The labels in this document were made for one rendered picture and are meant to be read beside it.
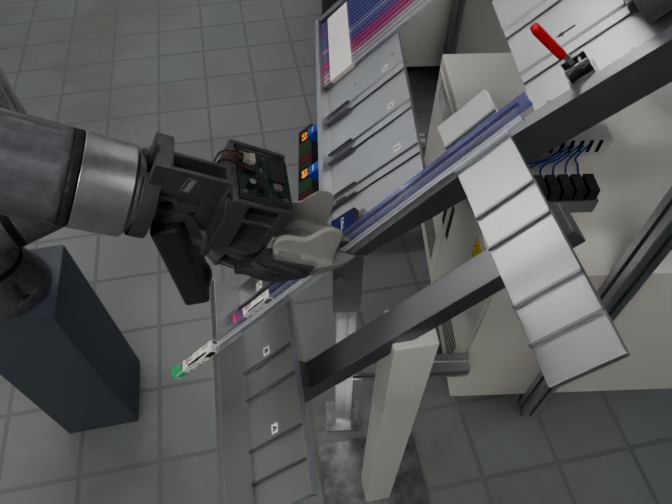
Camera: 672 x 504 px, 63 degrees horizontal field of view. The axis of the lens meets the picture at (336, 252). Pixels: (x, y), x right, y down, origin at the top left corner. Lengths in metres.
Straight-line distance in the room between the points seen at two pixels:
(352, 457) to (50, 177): 1.20
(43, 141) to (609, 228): 1.01
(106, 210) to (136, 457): 1.21
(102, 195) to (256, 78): 2.10
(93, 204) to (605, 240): 0.95
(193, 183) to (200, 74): 2.15
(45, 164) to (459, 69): 1.19
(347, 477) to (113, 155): 1.18
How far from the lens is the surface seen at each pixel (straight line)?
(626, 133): 1.42
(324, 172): 1.01
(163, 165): 0.42
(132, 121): 2.40
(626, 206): 1.25
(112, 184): 0.43
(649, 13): 0.78
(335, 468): 1.49
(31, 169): 0.43
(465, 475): 1.53
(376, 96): 1.06
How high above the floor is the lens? 1.45
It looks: 53 degrees down
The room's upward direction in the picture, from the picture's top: straight up
